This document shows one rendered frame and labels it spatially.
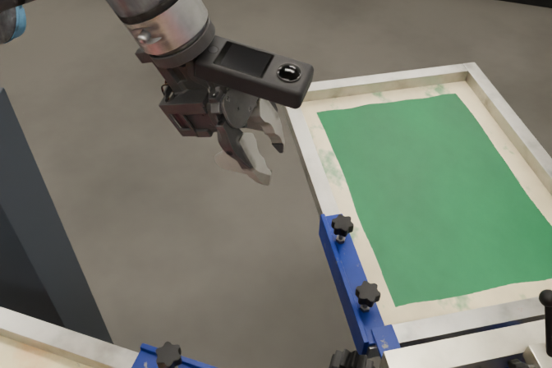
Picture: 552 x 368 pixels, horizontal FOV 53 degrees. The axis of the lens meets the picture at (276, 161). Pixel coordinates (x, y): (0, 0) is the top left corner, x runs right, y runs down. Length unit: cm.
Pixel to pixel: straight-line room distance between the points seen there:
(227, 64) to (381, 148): 92
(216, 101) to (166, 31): 9
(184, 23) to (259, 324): 176
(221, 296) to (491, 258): 127
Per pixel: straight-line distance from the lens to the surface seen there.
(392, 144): 145
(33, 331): 115
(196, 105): 59
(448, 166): 143
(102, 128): 305
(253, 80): 55
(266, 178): 66
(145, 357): 105
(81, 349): 110
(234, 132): 60
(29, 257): 146
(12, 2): 59
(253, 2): 401
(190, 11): 54
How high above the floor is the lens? 192
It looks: 45 degrees down
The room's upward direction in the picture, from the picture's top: straight up
